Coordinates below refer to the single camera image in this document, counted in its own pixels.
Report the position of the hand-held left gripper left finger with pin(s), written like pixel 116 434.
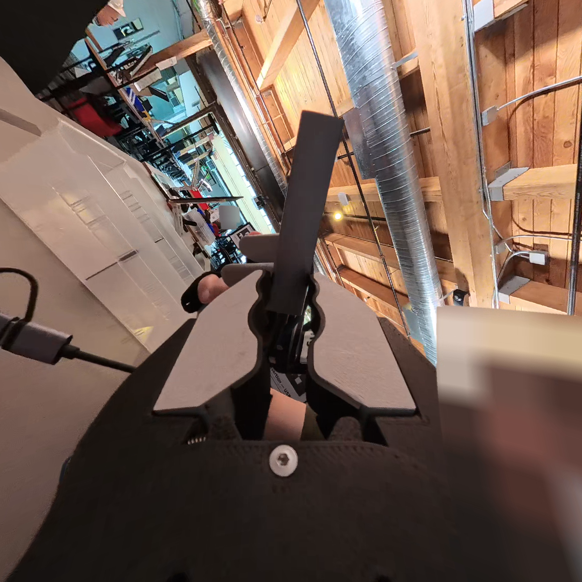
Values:
pixel 213 354

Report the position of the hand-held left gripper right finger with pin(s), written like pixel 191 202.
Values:
pixel 359 359

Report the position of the black divider plate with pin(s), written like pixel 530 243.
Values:
pixel 304 204

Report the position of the clear plastic bin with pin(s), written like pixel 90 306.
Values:
pixel 91 218

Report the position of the grey usb hub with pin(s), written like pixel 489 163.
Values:
pixel 36 341

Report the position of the person's right forearm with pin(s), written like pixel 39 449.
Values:
pixel 284 418

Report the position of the person's right hand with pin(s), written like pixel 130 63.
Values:
pixel 211 288

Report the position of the tablet on white stand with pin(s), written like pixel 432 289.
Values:
pixel 204 199

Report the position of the large marker sign board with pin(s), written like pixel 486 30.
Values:
pixel 291 384

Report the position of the black panel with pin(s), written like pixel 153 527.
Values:
pixel 36 36

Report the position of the large silver air duct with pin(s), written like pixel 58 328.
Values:
pixel 386 159

